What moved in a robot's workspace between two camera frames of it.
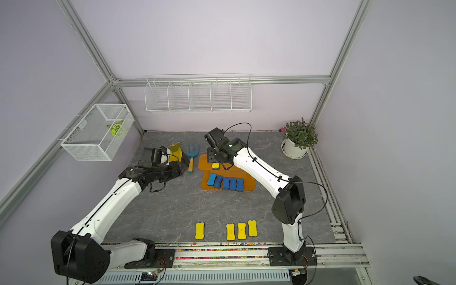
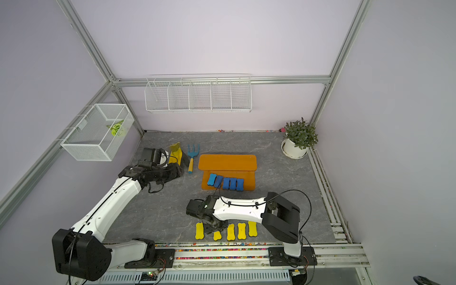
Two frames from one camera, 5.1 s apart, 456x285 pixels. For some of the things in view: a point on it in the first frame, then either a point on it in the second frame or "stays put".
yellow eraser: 199,234 stays put
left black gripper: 176,170 stays put
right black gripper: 210,154 -> 219,225
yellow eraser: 252,228 stays put
